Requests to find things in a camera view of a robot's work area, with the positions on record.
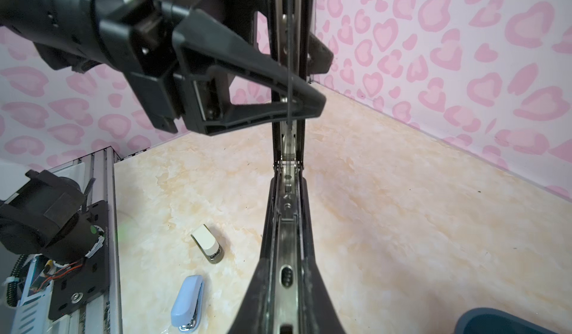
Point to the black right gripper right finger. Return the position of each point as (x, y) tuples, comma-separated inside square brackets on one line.
[(318, 312)]

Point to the black long stapler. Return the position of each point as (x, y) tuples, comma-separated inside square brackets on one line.
[(286, 307)]

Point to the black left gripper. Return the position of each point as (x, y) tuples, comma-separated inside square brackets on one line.
[(197, 60)]

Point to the light blue mini stapler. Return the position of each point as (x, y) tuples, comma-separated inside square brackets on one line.
[(187, 309)]

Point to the teal plastic tray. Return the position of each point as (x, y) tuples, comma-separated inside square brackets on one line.
[(489, 320)]

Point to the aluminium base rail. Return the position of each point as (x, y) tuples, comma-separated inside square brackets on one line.
[(62, 225)]

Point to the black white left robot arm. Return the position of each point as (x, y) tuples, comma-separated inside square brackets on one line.
[(66, 32)]

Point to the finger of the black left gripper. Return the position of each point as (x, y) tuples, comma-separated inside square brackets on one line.
[(319, 58)]

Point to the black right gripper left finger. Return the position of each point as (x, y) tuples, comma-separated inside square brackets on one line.
[(252, 315)]

